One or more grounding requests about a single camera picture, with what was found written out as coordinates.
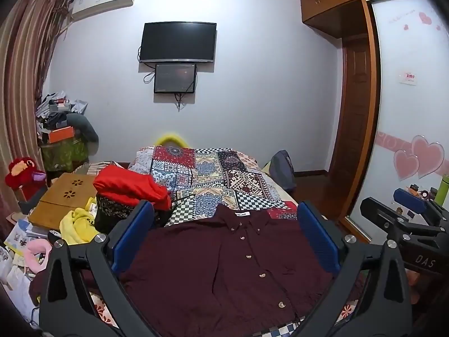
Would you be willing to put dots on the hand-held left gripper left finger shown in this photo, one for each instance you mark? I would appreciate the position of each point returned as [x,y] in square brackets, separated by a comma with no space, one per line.
[133,238]

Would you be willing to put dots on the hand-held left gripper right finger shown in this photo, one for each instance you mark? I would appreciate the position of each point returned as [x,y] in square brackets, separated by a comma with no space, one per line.
[319,238]

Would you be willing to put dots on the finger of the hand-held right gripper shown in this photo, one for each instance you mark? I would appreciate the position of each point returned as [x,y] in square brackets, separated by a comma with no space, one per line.
[410,203]
[386,216]

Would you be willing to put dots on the maroon button-up shirt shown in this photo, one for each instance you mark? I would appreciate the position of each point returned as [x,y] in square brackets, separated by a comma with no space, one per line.
[210,270]

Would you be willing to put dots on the black patterned bag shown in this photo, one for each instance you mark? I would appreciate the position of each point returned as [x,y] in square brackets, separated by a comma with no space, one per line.
[112,214]

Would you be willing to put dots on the green bottle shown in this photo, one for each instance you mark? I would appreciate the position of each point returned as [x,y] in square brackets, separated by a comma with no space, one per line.
[444,187]

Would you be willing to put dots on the red garment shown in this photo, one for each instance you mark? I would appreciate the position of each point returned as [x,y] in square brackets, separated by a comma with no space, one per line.
[129,186]

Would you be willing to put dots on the yellow garment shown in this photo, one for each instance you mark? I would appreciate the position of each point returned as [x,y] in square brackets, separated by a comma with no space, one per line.
[77,226]

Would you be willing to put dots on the cream bed sheet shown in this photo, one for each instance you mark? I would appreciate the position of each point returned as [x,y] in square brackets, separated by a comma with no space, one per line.
[280,193]

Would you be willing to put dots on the grey-blue backpack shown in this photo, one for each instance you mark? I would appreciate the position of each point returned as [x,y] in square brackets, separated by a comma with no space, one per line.
[282,170]

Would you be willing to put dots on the brown wooden lap desk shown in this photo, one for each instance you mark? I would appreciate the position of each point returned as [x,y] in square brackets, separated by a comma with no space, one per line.
[59,200]

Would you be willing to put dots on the white heart-print sliding door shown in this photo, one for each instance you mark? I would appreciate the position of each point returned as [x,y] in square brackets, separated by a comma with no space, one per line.
[403,119]

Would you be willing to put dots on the patchwork printed quilt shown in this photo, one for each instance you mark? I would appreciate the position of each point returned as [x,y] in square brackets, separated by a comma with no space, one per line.
[210,179]

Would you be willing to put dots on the pink neck pillow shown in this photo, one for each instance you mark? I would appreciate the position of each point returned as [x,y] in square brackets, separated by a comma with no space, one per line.
[35,252]

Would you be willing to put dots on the brown wooden door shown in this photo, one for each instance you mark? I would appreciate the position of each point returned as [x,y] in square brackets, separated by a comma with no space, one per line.
[352,112]

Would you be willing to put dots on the yellow hoop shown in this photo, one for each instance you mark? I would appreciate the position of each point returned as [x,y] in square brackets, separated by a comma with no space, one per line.
[172,137]

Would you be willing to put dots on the green patterned cloth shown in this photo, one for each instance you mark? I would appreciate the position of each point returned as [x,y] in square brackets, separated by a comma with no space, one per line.
[65,154]

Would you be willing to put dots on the pile of papers and booklets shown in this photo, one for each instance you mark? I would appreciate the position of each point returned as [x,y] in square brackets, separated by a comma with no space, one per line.
[17,238]

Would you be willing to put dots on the white label with red mark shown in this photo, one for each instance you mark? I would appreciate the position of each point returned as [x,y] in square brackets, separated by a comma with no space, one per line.
[408,78]

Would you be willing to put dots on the orange box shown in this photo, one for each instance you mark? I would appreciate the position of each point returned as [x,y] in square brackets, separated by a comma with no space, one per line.
[61,134]

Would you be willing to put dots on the red plush toy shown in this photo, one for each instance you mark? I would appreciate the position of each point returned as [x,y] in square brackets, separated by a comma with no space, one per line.
[22,173]

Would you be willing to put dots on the pile of household clutter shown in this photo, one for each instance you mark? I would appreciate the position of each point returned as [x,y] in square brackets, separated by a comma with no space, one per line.
[52,108]

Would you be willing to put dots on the striped brown curtain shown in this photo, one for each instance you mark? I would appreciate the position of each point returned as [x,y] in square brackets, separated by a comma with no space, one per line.
[24,63]

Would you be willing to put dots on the wooden wardrobe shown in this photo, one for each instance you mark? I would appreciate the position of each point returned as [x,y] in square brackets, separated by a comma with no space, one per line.
[333,3]

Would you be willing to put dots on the white air conditioner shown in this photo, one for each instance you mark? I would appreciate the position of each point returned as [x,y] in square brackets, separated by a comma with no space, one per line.
[105,1]

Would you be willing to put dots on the small black wall monitor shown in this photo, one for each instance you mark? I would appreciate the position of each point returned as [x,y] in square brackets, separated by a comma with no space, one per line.
[175,78]

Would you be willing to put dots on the large black wall television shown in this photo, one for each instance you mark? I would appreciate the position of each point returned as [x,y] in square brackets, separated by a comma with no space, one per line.
[177,42]

